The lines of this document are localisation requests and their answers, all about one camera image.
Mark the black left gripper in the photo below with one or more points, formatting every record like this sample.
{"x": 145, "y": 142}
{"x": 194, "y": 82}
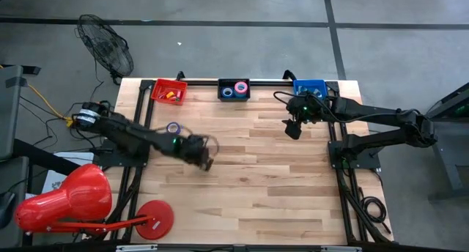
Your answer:
{"x": 196, "y": 149}

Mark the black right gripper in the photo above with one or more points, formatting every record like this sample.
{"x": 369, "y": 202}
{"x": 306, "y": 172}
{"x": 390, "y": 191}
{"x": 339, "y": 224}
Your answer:
{"x": 304, "y": 113}

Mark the pink tape roll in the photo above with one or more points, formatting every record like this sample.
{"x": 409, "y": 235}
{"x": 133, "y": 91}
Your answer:
{"x": 236, "y": 88}

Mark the dark blue tape roll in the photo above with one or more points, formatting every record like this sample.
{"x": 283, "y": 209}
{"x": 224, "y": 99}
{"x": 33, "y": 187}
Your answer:
{"x": 223, "y": 92}

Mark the yellow mini stapler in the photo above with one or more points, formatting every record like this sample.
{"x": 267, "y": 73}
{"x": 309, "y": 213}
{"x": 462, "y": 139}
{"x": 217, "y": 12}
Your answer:
{"x": 170, "y": 95}

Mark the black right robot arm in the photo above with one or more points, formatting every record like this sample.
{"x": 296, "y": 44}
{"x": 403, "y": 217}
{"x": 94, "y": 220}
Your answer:
{"x": 373, "y": 114}

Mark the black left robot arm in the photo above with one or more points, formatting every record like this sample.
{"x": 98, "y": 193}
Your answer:
{"x": 124, "y": 135}

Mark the purple tape roll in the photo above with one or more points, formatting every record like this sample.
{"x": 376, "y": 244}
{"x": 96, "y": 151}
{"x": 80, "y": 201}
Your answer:
{"x": 169, "y": 126}

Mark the blue plastic bin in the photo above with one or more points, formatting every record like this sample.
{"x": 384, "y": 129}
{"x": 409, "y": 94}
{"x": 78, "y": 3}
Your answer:
{"x": 298, "y": 84}

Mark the black plastic bin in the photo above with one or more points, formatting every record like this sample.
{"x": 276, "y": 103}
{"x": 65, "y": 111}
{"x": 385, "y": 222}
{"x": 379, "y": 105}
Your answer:
{"x": 221, "y": 84}

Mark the red plastic bin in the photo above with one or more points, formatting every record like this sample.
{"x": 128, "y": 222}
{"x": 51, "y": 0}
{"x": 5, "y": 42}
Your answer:
{"x": 157, "y": 87}

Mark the red desk lamp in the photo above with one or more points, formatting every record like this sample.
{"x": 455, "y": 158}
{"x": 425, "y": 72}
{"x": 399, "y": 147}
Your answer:
{"x": 73, "y": 197}

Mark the grey metal desk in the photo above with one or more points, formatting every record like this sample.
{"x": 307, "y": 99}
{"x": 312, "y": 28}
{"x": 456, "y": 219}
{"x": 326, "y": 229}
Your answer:
{"x": 445, "y": 171}

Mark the black floor fan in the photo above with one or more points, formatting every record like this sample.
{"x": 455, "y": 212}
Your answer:
{"x": 106, "y": 47}

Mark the black steel beam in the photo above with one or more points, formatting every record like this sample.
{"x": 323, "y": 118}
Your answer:
{"x": 36, "y": 155}

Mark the black computer mouse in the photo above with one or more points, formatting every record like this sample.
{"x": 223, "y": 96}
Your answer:
{"x": 6, "y": 208}

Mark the silver metal bracket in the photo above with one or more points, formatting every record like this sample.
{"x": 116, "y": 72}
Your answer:
{"x": 340, "y": 249}
{"x": 135, "y": 248}

